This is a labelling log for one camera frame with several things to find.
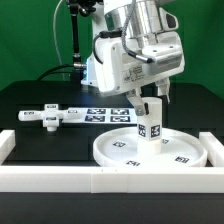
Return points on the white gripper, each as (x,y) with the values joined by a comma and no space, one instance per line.
(118,72)

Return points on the white round table top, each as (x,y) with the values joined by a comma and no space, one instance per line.
(123,148)

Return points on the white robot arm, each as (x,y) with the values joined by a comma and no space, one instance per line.
(142,20)

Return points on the white fiducial marker sheet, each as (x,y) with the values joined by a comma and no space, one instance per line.
(105,116)

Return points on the white right fence block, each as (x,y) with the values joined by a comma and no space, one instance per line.
(214,148)

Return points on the white fence block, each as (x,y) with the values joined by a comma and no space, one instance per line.
(7,143)
(214,148)

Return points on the white cross-shaped table base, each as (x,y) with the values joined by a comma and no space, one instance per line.
(50,116)

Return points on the white left fence block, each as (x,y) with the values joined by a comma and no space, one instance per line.
(7,143)

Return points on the black camera pole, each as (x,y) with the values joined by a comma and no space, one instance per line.
(83,8)

